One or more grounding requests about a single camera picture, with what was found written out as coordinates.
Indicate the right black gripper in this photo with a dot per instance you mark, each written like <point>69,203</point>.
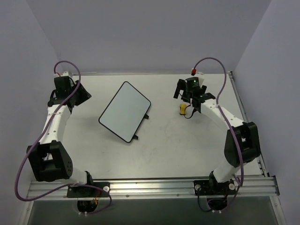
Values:
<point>179,86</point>

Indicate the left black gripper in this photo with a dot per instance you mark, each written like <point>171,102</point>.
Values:
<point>81,94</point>

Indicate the yellow whiteboard eraser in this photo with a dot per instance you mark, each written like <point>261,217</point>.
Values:
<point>183,109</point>

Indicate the small black-framed whiteboard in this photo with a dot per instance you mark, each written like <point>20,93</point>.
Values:
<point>125,112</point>

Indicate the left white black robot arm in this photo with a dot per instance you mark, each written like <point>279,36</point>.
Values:
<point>49,159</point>

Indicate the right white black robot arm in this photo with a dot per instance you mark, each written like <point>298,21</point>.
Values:
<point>242,143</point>

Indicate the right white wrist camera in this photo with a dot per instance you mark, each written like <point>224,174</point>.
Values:
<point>200,75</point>

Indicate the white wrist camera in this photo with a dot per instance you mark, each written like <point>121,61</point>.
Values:
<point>66,73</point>
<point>200,75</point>

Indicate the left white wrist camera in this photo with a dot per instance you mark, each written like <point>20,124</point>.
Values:
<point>66,73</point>

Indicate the aluminium right side rail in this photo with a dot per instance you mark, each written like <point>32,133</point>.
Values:
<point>247,119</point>

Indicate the aluminium rail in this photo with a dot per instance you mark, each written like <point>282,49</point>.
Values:
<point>247,119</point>
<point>253,186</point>

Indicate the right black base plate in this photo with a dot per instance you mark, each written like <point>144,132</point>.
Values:
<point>206,188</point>

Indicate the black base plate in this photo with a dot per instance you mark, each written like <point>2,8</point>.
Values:
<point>206,188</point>
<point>103,188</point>

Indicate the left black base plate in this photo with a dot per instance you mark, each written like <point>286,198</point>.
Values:
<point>103,188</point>

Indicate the aluminium front rail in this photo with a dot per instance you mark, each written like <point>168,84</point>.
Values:
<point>253,186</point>

